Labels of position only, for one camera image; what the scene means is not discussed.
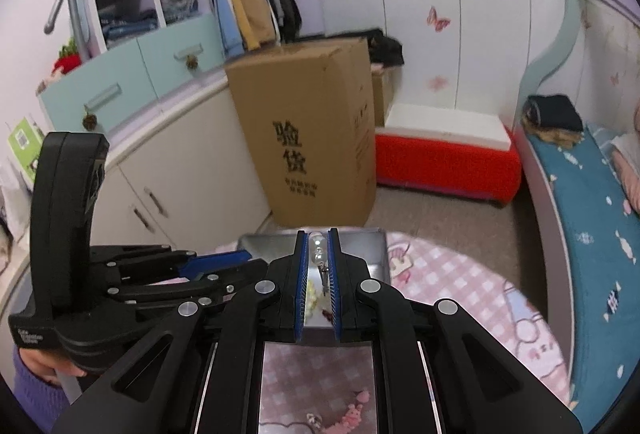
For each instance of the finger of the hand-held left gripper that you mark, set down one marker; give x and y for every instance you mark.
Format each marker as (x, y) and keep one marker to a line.
(240, 275)
(215, 262)

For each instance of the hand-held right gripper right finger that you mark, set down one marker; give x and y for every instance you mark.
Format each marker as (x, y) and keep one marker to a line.
(335, 284)

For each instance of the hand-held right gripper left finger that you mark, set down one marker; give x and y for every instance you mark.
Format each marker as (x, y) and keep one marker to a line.
(300, 284)

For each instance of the grey metal jewelry box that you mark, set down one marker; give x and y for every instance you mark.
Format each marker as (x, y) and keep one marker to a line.
(360, 249)

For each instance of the person's left forearm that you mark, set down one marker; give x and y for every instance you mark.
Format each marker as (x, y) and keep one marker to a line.
(35, 399)

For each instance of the person's left hand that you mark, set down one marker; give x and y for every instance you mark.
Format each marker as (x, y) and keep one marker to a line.
(45, 360)

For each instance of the white plastic bag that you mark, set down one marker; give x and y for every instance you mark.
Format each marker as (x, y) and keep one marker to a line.
(12, 194)

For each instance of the green paper bag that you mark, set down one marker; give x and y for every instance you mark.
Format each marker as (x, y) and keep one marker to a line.
(25, 139)

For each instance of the cream low cabinet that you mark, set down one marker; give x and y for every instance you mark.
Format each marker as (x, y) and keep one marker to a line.
(200, 154)

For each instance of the pine cone drawer pull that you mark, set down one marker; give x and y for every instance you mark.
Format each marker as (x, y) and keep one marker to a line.
(191, 61)
(90, 120)

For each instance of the pink charm hair clip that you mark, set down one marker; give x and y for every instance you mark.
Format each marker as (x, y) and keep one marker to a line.
(352, 411)

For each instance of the pink checked cartoon tablecloth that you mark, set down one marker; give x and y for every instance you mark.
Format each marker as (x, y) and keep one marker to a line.
(475, 274)

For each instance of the pink plush toy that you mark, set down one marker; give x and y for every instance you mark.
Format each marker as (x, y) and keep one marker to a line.
(50, 79)

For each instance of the red fuzzy stool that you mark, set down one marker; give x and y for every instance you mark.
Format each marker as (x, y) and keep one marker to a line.
(440, 164)

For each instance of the large cardboard box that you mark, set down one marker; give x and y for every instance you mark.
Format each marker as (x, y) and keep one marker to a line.
(300, 114)

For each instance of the red strawberry plush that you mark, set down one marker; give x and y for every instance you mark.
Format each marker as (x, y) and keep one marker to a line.
(67, 63)

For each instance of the white foam board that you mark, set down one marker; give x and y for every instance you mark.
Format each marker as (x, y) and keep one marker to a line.
(445, 124)

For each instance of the small cardboard box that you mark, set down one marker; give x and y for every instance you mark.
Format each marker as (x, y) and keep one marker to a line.
(381, 94)

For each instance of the teal drawer cabinet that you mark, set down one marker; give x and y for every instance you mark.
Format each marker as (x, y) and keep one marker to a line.
(165, 54)

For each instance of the pale pink butterfly sticker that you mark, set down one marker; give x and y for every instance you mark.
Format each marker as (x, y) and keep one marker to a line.
(437, 83)

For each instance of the black clothes pile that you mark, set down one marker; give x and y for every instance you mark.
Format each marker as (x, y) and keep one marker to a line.
(385, 49)

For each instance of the light blue hanging shirt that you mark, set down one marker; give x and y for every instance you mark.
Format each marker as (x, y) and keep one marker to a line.
(227, 14)

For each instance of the blue candy print mattress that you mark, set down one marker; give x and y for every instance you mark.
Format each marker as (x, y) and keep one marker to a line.
(590, 224)

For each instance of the folded tan clothes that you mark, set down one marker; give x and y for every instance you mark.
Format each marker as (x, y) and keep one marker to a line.
(555, 138)

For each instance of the folded dark navy clothes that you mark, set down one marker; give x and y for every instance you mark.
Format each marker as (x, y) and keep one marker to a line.
(555, 109)

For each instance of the pink and green quilt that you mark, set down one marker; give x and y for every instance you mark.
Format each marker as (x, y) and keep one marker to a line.
(632, 184)

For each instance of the white pillow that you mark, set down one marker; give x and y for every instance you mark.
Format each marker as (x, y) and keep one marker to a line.
(622, 145)

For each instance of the small pink butterfly sticker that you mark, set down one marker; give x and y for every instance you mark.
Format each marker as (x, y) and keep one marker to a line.
(614, 79)

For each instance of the teal bunk bed frame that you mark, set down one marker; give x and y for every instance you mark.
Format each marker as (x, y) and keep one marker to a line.
(565, 14)

